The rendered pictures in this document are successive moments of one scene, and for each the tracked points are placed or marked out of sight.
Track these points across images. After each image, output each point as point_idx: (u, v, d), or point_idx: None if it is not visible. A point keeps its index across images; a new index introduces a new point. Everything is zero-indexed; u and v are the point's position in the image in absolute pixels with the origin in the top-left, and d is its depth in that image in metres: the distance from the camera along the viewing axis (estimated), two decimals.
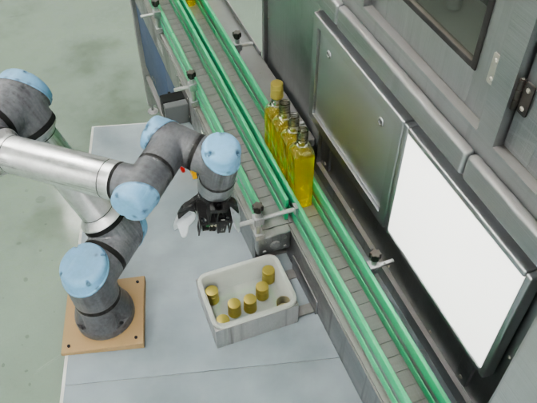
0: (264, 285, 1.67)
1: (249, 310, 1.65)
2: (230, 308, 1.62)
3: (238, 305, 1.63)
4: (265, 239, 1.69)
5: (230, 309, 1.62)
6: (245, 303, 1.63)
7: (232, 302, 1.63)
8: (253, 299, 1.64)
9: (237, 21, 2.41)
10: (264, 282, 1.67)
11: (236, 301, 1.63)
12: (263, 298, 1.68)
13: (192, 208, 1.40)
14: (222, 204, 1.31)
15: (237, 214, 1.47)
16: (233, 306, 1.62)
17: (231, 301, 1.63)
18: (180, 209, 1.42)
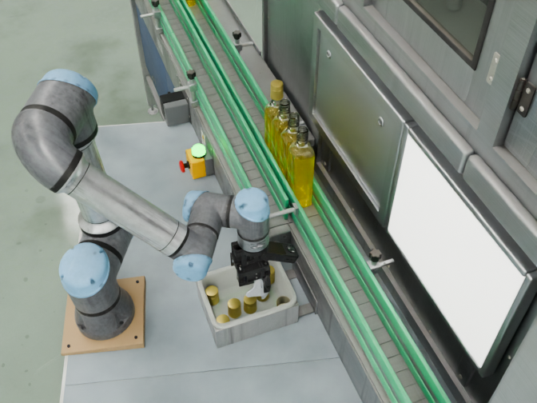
0: None
1: (249, 310, 1.65)
2: (230, 308, 1.62)
3: (238, 305, 1.63)
4: None
5: (230, 309, 1.62)
6: (245, 303, 1.63)
7: (232, 302, 1.63)
8: (253, 299, 1.64)
9: (237, 21, 2.41)
10: None
11: (236, 301, 1.63)
12: (263, 299, 1.68)
13: None
14: (240, 249, 1.51)
15: (263, 293, 1.62)
16: (233, 306, 1.62)
17: (231, 301, 1.63)
18: None
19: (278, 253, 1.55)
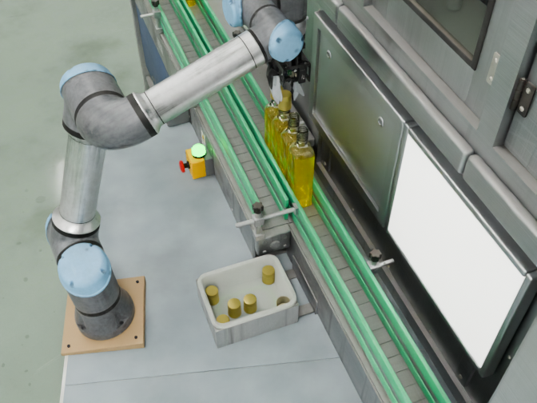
0: (284, 91, 1.65)
1: (249, 310, 1.65)
2: (230, 308, 1.62)
3: (238, 305, 1.63)
4: (265, 239, 1.69)
5: (230, 309, 1.62)
6: (245, 303, 1.63)
7: (232, 302, 1.63)
8: (253, 299, 1.64)
9: None
10: (280, 91, 1.65)
11: (236, 301, 1.63)
12: (291, 103, 1.67)
13: (273, 71, 1.57)
14: None
15: None
16: (233, 306, 1.62)
17: (231, 301, 1.63)
18: (267, 78, 1.59)
19: None
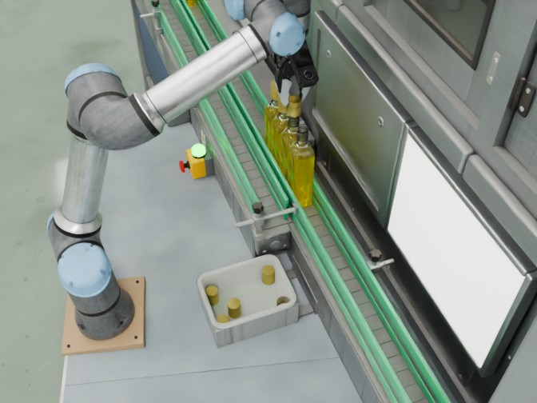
0: None
1: (300, 108, 1.61)
2: (230, 308, 1.62)
3: (238, 305, 1.63)
4: (265, 239, 1.69)
5: (230, 309, 1.62)
6: (300, 101, 1.58)
7: (232, 302, 1.63)
8: (295, 96, 1.59)
9: (237, 21, 2.41)
10: None
11: (236, 301, 1.63)
12: None
13: None
14: None
15: (279, 91, 1.57)
16: (233, 306, 1.62)
17: (231, 301, 1.63)
18: None
19: (293, 57, 1.45)
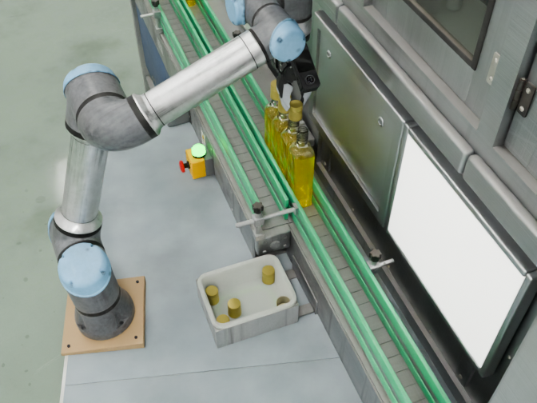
0: None
1: (302, 112, 1.61)
2: (230, 308, 1.62)
3: (238, 305, 1.63)
4: (265, 239, 1.69)
5: (230, 309, 1.62)
6: (301, 106, 1.58)
7: (232, 302, 1.63)
8: (296, 101, 1.60)
9: None
10: None
11: (236, 301, 1.63)
12: None
13: None
14: None
15: (280, 96, 1.57)
16: (233, 306, 1.62)
17: (231, 301, 1.63)
18: None
19: (295, 63, 1.45)
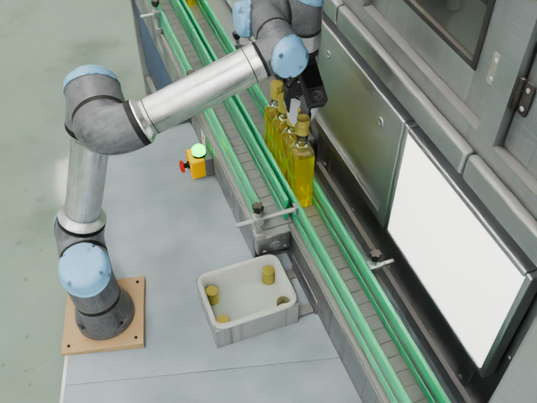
0: (284, 93, 1.65)
1: None
2: (308, 121, 1.56)
3: (305, 114, 1.57)
4: (265, 239, 1.69)
5: (308, 121, 1.56)
6: (299, 113, 1.60)
7: (302, 119, 1.56)
8: None
9: None
10: (280, 93, 1.65)
11: (301, 116, 1.57)
12: None
13: None
14: None
15: (288, 110, 1.54)
16: (307, 117, 1.56)
17: (301, 120, 1.56)
18: None
19: (303, 77, 1.43)
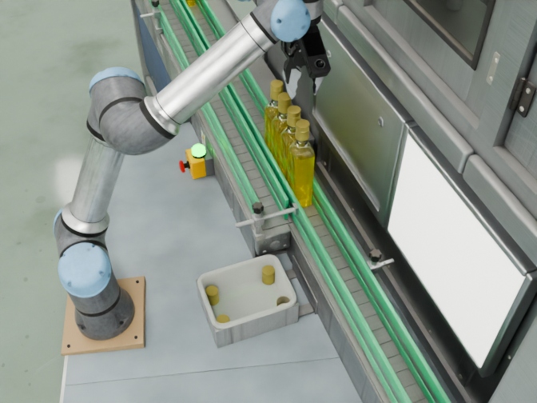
0: (284, 93, 1.65)
1: (300, 118, 1.63)
2: (308, 125, 1.57)
3: (304, 120, 1.58)
4: (265, 239, 1.69)
5: (308, 126, 1.57)
6: (299, 113, 1.60)
7: (302, 124, 1.57)
8: (295, 106, 1.62)
9: (237, 21, 2.41)
10: (280, 93, 1.65)
11: (300, 121, 1.58)
12: (291, 105, 1.67)
13: None
14: None
15: (287, 81, 1.48)
16: (307, 123, 1.57)
17: (301, 125, 1.57)
18: None
19: (304, 45, 1.37)
